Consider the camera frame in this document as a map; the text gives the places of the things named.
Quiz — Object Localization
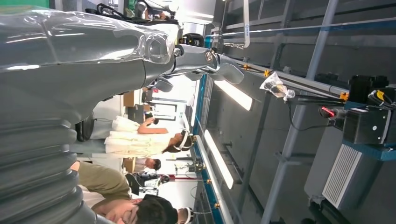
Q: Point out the person with white headset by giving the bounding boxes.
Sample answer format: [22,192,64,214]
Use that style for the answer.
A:
[104,116,196,158]
[177,207,195,224]

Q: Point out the white ceiling light panel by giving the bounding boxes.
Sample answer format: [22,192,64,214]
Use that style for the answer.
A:
[204,130,234,190]
[213,79,254,112]

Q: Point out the clear plastic bag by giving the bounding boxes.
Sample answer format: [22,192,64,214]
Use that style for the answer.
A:
[259,71,297,103]

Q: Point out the grey metal beam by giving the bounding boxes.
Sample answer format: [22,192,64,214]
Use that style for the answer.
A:
[261,0,339,224]

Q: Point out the grey vented unit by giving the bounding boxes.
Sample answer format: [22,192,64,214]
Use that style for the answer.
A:
[304,125,385,211]

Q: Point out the black box device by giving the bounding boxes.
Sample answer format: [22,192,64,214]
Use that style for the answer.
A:
[318,75,396,146]

